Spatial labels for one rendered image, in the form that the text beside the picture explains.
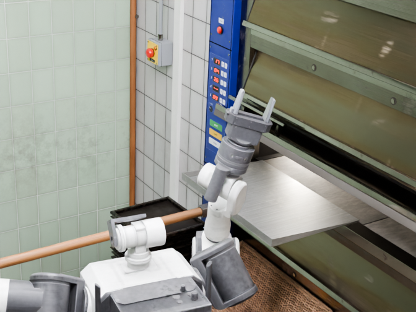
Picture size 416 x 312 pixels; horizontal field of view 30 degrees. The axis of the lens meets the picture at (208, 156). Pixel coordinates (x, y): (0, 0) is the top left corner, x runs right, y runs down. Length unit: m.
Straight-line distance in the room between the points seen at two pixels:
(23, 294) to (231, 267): 0.50
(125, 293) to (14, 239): 2.02
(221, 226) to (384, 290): 0.65
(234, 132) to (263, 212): 0.70
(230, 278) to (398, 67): 0.79
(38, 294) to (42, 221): 1.99
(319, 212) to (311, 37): 0.58
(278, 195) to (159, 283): 1.02
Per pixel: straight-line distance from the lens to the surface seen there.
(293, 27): 2.61
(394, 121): 2.35
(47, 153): 3.61
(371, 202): 2.23
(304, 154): 2.43
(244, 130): 1.95
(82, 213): 3.82
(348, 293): 2.63
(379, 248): 2.48
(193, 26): 3.16
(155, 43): 3.31
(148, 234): 1.80
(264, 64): 2.80
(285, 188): 2.78
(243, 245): 3.08
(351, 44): 2.40
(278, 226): 2.53
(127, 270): 1.84
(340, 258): 2.66
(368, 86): 2.38
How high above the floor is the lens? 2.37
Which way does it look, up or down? 23 degrees down
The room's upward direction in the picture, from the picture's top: 3 degrees clockwise
